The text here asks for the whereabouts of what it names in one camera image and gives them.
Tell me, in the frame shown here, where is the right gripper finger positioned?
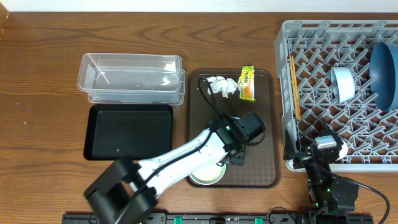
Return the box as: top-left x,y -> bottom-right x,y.
322,121 -> 342,145
283,129 -> 295,161

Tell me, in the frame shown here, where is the pink white cup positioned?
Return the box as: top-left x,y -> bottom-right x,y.
337,142 -> 348,160

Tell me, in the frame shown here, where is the light blue small bowl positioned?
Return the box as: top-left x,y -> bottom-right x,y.
331,67 -> 355,103

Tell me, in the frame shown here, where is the white tissue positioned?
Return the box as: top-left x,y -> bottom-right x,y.
207,76 -> 238,98

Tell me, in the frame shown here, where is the mint green rice bowl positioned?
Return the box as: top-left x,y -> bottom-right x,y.
189,164 -> 227,185

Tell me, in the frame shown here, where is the dark blue plate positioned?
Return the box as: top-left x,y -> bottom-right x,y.
369,42 -> 397,111

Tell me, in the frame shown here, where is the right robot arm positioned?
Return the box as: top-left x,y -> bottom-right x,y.
283,123 -> 358,223

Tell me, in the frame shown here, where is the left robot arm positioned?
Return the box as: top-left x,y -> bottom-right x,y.
84,112 -> 266,223

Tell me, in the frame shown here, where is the grey dishwasher rack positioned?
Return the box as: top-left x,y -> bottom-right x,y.
274,20 -> 397,172

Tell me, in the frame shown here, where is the brown serving tray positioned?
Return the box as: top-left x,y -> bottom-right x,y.
185,69 -> 280,189

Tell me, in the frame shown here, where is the yellow green snack wrapper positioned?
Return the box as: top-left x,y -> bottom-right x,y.
238,65 -> 255,102

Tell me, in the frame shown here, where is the black plastic tray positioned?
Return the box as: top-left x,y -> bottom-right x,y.
83,104 -> 173,161

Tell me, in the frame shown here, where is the clear plastic bin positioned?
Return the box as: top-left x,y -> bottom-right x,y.
77,53 -> 185,106

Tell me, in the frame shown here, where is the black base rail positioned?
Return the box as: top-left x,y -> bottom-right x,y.
62,213 -> 374,224

